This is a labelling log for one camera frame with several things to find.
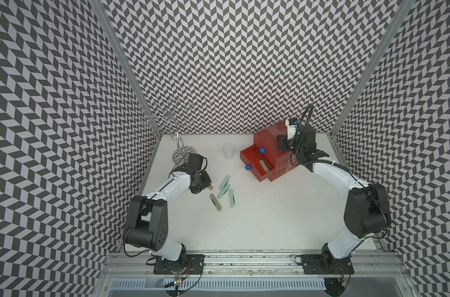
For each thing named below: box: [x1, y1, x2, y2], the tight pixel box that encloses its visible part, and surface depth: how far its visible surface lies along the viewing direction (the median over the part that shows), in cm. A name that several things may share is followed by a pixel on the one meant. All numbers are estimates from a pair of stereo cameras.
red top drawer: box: [253, 120, 294, 159], surface depth 91 cm
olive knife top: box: [258, 159, 270, 173], surface depth 96 cm
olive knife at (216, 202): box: [209, 193, 222, 211], surface depth 93 cm
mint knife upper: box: [218, 175, 231, 190], surface depth 98 cm
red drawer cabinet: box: [239, 120, 300, 183], surface depth 91 cm
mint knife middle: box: [216, 183, 231, 200], surface depth 95 cm
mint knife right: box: [228, 188, 236, 209], surface depth 93 cm
